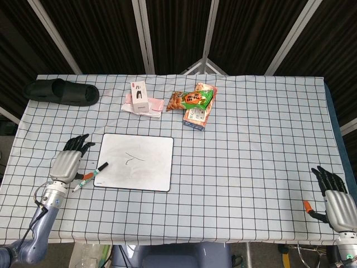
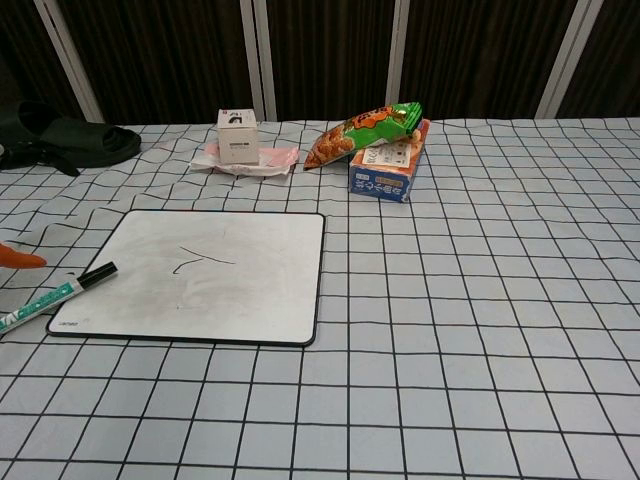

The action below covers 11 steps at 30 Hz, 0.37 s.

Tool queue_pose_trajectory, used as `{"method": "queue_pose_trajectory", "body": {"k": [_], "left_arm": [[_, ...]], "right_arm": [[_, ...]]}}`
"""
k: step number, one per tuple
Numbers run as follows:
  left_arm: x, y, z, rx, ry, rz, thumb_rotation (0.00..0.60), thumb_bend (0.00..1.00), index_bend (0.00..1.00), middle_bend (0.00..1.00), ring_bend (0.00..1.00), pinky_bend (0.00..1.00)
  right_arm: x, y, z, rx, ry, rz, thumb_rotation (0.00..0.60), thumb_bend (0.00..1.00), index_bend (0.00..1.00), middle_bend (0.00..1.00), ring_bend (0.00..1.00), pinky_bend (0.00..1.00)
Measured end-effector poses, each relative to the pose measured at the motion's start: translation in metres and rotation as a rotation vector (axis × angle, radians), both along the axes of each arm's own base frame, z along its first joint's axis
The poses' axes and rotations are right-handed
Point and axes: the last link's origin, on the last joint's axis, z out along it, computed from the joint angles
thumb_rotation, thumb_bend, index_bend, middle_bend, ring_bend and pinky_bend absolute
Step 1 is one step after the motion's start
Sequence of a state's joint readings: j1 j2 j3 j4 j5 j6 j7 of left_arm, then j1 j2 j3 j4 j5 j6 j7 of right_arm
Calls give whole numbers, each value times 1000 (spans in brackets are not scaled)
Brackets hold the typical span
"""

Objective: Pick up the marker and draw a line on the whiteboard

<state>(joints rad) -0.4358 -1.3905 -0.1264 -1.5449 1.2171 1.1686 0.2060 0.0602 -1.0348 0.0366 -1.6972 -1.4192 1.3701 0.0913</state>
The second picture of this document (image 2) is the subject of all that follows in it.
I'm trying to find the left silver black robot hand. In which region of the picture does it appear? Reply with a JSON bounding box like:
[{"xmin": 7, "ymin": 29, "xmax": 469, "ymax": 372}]
[{"xmin": 0, "ymin": 242, "xmax": 48, "ymax": 272}]

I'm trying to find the green white marker pen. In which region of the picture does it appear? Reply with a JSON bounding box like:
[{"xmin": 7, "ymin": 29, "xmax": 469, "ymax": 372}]
[{"xmin": 0, "ymin": 261, "xmax": 120, "ymax": 338}]

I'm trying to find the white dry-erase board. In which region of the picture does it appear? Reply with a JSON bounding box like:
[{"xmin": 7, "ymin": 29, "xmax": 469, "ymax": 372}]
[{"xmin": 45, "ymin": 209, "xmax": 327, "ymax": 347}]

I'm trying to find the small white product box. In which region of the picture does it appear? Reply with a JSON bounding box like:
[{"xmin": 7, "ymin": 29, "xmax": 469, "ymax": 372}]
[{"xmin": 216, "ymin": 107, "xmax": 262, "ymax": 167}]

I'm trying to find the pink white plastic packet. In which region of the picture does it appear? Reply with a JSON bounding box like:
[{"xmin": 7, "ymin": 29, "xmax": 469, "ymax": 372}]
[{"xmin": 189, "ymin": 141, "xmax": 301, "ymax": 178}]

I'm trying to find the green orange snack bag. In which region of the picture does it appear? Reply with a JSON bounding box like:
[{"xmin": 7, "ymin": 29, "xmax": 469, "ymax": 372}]
[{"xmin": 302, "ymin": 100, "xmax": 425, "ymax": 173}]

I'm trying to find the dark folding partition screen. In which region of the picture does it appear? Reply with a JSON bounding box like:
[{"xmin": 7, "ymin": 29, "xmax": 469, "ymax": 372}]
[{"xmin": 0, "ymin": 0, "xmax": 640, "ymax": 125}]

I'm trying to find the orange blue tissue box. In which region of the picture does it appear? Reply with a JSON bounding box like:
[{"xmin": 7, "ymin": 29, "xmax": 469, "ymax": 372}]
[{"xmin": 347, "ymin": 118, "xmax": 433, "ymax": 204}]

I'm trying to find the white black checked tablecloth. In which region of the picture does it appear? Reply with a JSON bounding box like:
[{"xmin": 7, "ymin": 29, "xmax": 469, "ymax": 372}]
[{"xmin": 0, "ymin": 117, "xmax": 640, "ymax": 480}]

